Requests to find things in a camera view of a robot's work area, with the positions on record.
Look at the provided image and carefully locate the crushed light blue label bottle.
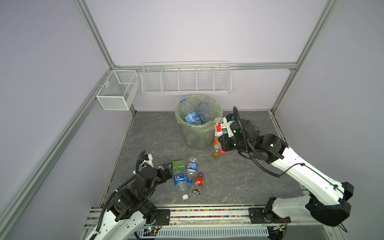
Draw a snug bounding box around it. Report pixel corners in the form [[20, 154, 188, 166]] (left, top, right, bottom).
[[180, 98, 201, 125]]

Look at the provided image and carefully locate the light green label bottle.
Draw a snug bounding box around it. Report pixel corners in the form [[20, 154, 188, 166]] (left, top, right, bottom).
[[172, 161, 185, 173]]

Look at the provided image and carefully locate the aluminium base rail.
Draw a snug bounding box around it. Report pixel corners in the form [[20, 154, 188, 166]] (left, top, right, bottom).
[[80, 203, 337, 232]]

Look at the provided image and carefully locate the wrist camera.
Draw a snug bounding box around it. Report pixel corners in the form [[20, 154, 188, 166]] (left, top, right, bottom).
[[140, 154, 154, 168], [223, 114, 236, 138]]

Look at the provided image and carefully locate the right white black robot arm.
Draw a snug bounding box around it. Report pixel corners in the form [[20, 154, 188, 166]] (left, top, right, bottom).
[[219, 107, 355, 227]]

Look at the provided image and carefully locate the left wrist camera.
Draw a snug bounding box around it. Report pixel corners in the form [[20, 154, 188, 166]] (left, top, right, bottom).
[[140, 154, 154, 168]]

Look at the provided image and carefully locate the blue label bottle blue cap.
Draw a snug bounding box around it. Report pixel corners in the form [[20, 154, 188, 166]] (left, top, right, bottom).
[[186, 158, 198, 184]]

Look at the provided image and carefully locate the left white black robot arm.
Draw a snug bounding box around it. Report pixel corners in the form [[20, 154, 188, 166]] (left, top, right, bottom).
[[85, 150, 174, 240]]

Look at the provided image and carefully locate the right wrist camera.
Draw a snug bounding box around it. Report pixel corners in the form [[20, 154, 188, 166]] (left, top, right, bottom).
[[223, 114, 236, 138]]

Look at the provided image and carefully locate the green-lined mesh waste bin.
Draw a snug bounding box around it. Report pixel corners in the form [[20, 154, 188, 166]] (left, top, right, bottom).
[[174, 95, 223, 150]]

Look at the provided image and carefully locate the small white mesh basket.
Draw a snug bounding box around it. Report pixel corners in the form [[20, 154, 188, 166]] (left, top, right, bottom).
[[96, 70, 140, 111]]

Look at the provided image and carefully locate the red cap cola bottle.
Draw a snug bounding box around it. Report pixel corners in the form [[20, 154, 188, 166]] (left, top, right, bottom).
[[190, 177, 204, 196]]

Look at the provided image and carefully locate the red label scenic bottle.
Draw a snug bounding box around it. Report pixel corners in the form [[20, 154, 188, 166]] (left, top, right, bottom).
[[214, 118, 227, 155]]

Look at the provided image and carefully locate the orange label bottle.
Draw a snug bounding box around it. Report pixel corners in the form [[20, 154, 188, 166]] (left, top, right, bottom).
[[213, 137, 221, 158]]

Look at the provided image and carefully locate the long white wire basket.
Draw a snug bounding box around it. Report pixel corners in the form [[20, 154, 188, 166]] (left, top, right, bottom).
[[142, 61, 232, 95]]

